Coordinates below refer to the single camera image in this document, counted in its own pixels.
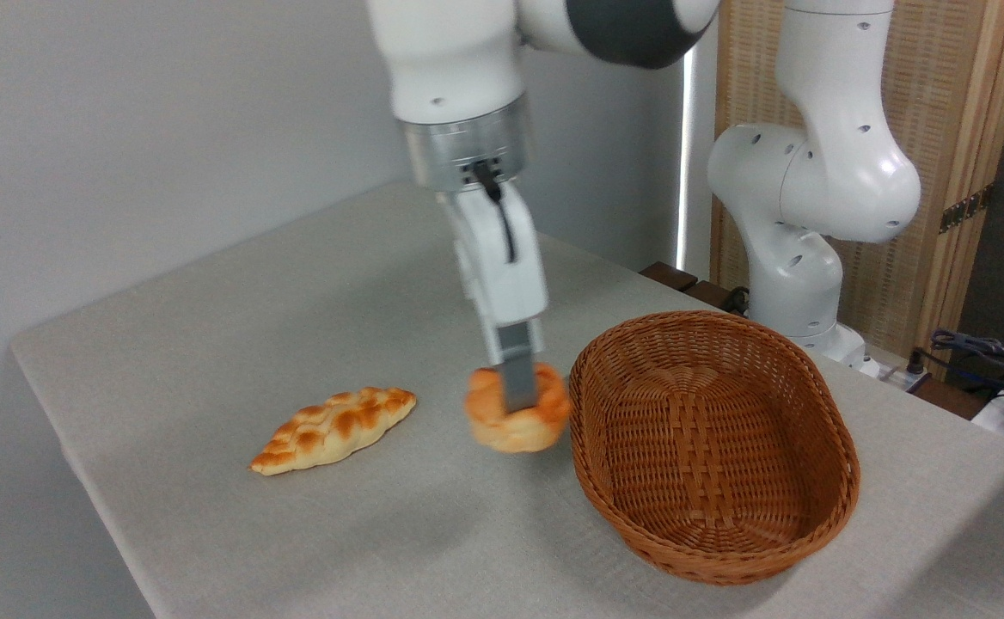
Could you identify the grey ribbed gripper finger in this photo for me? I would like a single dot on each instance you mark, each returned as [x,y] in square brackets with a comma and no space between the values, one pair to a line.
[519,378]

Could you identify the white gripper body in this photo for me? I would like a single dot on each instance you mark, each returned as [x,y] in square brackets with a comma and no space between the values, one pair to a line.
[511,284]

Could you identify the round braided bread bun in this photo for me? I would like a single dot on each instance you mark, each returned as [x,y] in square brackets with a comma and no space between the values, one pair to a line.
[489,421]

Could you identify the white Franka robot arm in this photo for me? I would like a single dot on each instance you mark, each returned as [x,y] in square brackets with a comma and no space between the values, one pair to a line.
[820,172]

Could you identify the long braided bread loaf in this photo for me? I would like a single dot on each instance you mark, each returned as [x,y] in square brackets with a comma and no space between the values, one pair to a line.
[334,428]

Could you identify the brown woven wicker basket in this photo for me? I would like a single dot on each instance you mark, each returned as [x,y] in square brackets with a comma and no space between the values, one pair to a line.
[725,447]

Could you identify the dark brown wooden block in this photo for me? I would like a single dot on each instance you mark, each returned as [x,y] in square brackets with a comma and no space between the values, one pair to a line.
[668,276]
[710,294]

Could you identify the grey tablecloth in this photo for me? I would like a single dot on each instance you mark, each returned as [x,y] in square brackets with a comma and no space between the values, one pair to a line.
[296,533]

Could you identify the white power strip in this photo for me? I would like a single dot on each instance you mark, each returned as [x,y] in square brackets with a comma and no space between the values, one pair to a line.
[897,376]

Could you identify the metal screen hinge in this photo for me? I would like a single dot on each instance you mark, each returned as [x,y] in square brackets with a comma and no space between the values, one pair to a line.
[966,209]

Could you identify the wooden bamboo folding screen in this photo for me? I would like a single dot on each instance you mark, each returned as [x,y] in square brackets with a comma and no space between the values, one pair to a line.
[949,94]

